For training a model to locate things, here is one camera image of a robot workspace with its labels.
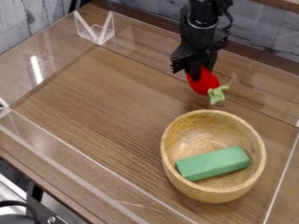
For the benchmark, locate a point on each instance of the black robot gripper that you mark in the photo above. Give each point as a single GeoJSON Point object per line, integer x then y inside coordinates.
{"type": "Point", "coordinates": [198, 51]}

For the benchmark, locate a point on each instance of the red plush fruit green stem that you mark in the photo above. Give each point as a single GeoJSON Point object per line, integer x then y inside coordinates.
{"type": "Point", "coordinates": [208, 85]}

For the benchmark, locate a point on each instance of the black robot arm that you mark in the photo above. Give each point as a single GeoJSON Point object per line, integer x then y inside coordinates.
{"type": "Point", "coordinates": [206, 15]}

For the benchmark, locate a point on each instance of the wooden bowl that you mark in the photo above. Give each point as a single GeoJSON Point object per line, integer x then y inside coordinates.
{"type": "Point", "coordinates": [202, 131]}

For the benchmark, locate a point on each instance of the green rectangular block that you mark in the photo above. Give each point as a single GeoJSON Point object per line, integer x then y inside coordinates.
{"type": "Point", "coordinates": [213, 163]}

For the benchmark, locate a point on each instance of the clear acrylic corner bracket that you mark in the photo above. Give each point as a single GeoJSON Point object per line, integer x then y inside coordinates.
{"type": "Point", "coordinates": [95, 33]}

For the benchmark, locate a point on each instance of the clear acrylic enclosure walls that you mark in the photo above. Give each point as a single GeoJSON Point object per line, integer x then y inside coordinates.
{"type": "Point", "coordinates": [86, 111]}

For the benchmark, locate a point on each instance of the black metal table frame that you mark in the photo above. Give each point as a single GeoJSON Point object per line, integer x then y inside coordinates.
{"type": "Point", "coordinates": [51, 211]}

